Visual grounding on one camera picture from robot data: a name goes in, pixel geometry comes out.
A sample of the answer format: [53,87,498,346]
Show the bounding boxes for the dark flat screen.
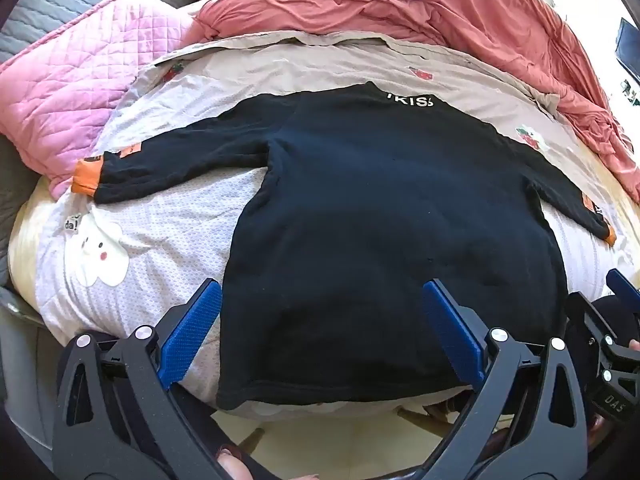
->
[616,17,640,83]

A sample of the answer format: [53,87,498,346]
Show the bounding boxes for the yellow bed sheet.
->
[7,125,640,346]

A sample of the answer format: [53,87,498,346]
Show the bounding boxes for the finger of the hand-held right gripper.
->
[565,290,621,361]
[606,269,640,307]

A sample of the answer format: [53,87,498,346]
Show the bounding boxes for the black sweater with orange cuffs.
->
[72,80,617,411]

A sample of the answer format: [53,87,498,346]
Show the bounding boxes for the pink quilted blanket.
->
[0,0,201,201]

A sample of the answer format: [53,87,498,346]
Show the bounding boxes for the strawberry printed blanket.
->
[35,30,631,417]

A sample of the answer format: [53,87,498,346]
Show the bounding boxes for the grey bed frame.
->
[0,285,66,461]

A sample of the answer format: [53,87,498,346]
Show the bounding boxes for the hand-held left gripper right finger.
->
[422,278,588,480]

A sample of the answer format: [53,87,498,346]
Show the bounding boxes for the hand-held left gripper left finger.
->
[52,280,236,480]

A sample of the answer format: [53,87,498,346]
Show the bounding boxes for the salmon red duvet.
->
[192,0,640,192]

